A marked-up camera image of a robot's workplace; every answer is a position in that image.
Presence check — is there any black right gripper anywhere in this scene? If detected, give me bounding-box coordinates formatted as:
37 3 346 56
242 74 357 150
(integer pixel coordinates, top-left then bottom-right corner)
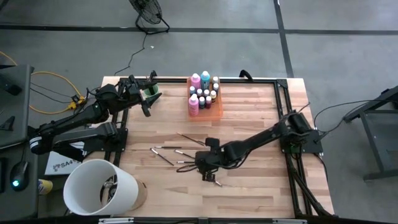
194 148 226 184

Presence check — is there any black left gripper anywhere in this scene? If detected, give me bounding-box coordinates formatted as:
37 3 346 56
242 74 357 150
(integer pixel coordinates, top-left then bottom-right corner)
117 74 164 118

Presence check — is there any large pink paint bottle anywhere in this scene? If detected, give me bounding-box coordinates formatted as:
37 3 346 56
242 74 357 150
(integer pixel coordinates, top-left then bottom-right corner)
190 73 201 91
188 93 200 118

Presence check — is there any large teal paint bottle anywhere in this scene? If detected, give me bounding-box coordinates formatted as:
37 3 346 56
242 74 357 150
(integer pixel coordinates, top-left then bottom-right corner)
200 70 211 90

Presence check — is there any pale green ribbed cup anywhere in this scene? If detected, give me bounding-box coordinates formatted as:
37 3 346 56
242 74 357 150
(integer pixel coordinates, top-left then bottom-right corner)
143 82 160 100

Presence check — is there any orange translucent plastic tray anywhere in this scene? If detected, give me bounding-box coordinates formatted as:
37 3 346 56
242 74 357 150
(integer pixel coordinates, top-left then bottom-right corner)
185 76 224 121

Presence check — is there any yellow power plug block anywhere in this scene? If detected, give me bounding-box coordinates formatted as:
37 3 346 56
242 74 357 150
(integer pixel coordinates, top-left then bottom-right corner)
67 95 87 111

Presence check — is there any silver aluminium bar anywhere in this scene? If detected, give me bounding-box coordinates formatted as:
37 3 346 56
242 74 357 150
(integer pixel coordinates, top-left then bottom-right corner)
98 217 135 224
272 218 308 224

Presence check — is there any black floor fan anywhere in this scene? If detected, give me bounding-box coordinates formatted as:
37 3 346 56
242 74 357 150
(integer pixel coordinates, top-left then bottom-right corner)
128 0 171 35

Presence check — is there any black diagonal strut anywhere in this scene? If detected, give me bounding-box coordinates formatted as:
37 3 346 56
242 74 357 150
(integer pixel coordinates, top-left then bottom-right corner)
51 145 85 163

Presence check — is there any white printed box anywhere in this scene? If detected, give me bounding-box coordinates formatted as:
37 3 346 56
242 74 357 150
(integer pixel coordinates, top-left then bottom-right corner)
44 149 87 176

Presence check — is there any yellow can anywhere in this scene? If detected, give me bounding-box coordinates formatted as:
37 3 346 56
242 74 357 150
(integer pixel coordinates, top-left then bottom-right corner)
37 179 54 196

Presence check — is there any black computer mouse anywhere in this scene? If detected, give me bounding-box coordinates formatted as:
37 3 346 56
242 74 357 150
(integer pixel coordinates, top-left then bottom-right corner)
9 161 30 192

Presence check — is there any dark grey desk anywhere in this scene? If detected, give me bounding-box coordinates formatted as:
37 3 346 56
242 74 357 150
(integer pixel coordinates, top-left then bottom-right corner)
0 139 40 220

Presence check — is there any black side table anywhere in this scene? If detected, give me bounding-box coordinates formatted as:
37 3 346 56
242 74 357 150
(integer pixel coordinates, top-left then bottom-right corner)
343 84 398 182

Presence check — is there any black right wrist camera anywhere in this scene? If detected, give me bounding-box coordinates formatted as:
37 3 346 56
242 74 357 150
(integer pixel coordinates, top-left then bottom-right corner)
205 137 221 149

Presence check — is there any black fan cable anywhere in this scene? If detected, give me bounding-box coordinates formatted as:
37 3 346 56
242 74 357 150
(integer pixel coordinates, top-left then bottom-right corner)
113 32 147 77

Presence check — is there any yellow extension cable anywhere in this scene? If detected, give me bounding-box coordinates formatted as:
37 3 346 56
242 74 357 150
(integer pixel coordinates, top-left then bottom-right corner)
0 50 84 115

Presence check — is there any black floor cable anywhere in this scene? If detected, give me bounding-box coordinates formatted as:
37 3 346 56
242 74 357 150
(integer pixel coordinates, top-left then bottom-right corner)
29 87 75 105
30 82 77 100

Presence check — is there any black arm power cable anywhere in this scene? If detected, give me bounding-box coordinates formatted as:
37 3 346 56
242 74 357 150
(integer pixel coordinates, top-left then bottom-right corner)
312 98 388 139

